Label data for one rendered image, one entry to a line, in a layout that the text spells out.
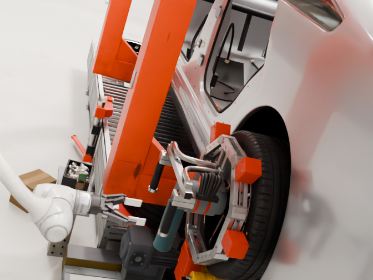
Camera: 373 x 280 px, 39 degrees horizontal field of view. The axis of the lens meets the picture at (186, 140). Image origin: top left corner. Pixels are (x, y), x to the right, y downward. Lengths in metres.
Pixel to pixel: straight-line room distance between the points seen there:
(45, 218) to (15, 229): 1.42
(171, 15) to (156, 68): 0.25
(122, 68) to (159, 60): 2.05
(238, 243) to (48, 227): 0.71
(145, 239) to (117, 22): 2.17
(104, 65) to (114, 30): 0.31
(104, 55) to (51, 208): 2.74
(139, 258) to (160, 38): 1.10
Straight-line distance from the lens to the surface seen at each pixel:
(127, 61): 4.51
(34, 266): 3.04
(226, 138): 2.28
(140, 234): 2.75
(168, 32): 2.44
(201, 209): 2.27
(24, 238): 3.22
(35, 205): 1.86
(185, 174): 2.10
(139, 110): 2.55
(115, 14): 4.38
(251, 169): 2.04
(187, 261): 2.44
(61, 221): 1.84
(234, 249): 2.05
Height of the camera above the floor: 1.91
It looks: 22 degrees down
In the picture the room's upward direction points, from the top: 19 degrees clockwise
